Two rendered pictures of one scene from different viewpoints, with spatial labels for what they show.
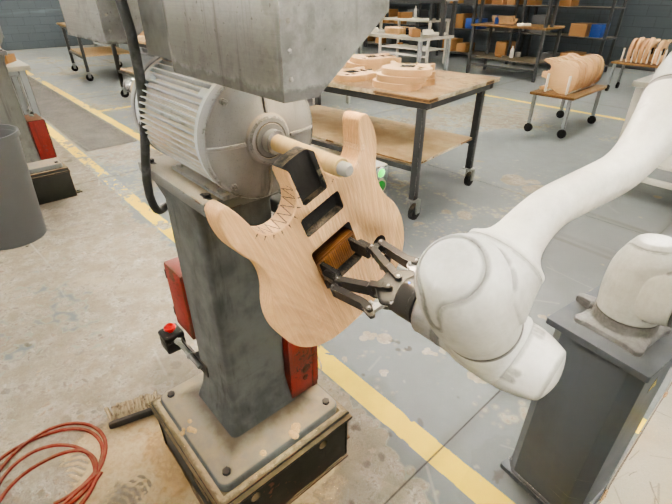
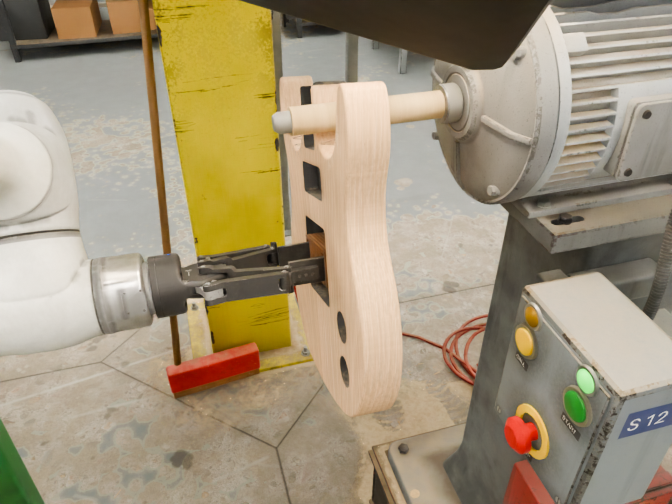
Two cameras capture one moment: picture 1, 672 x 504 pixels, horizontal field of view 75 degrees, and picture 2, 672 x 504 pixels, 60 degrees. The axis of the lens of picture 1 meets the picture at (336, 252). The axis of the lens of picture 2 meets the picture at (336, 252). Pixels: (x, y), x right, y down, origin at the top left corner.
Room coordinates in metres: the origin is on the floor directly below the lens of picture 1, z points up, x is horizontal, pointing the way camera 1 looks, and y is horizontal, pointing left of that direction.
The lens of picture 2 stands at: (0.99, -0.54, 1.51)
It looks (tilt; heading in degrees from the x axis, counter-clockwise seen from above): 36 degrees down; 115
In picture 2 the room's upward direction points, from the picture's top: straight up
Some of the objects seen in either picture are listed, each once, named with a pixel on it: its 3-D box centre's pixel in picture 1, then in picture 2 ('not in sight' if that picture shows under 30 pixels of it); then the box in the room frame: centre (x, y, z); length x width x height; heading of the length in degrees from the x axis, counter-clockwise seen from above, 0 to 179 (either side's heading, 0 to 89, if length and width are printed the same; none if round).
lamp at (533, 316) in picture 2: not in sight; (531, 317); (0.98, -0.05, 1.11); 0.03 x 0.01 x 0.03; 132
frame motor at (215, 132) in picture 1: (221, 120); (606, 88); (0.99, 0.25, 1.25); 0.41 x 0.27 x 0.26; 42
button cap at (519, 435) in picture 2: not in sight; (525, 432); (1.01, -0.08, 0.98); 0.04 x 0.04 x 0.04; 42
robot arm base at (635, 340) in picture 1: (617, 314); not in sight; (0.95, -0.78, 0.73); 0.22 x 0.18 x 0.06; 34
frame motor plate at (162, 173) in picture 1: (213, 172); (615, 177); (1.04, 0.30, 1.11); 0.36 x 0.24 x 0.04; 42
